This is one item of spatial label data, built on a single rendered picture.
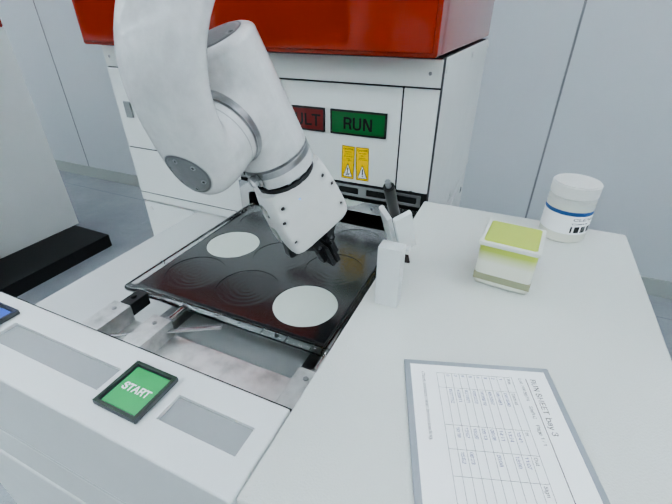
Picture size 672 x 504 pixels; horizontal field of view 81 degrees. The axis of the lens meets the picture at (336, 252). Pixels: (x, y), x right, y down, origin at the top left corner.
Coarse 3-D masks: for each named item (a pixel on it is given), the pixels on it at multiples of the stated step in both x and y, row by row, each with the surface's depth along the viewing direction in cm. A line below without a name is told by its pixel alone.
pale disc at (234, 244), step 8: (232, 232) 81; (240, 232) 81; (216, 240) 78; (224, 240) 78; (232, 240) 78; (240, 240) 78; (248, 240) 78; (256, 240) 78; (208, 248) 75; (216, 248) 75; (224, 248) 75; (232, 248) 75; (240, 248) 75; (248, 248) 75; (224, 256) 73; (232, 256) 73
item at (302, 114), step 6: (294, 108) 81; (300, 108) 80; (306, 108) 80; (300, 114) 81; (306, 114) 80; (312, 114) 80; (318, 114) 79; (300, 120) 82; (306, 120) 81; (312, 120) 80; (318, 120) 80; (306, 126) 82; (312, 126) 81; (318, 126) 81
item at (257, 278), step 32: (256, 224) 84; (352, 224) 84; (192, 256) 73; (256, 256) 73; (288, 256) 73; (352, 256) 73; (160, 288) 64; (192, 288) 65; (224, 288) 65; (256, 288) 65; (288, 288) 64; (352, 288) 64; (256, 320) 58
